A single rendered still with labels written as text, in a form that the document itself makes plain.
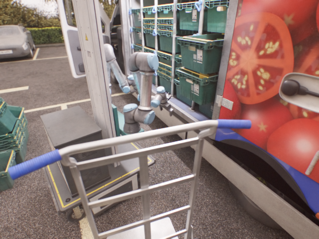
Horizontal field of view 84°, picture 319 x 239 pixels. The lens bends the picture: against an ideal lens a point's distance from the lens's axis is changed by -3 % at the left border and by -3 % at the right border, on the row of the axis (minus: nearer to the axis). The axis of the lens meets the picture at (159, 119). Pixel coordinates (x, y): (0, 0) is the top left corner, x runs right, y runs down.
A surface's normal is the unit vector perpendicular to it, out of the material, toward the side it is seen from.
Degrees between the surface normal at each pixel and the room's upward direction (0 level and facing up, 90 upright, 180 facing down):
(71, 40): 90
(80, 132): 0
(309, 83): 90
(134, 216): 0
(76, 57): 88
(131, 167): 0
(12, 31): 33
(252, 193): 90
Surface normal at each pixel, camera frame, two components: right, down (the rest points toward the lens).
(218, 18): -0.88, 0.25
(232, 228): 0.00, -0.88
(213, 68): 0.47, 0.52
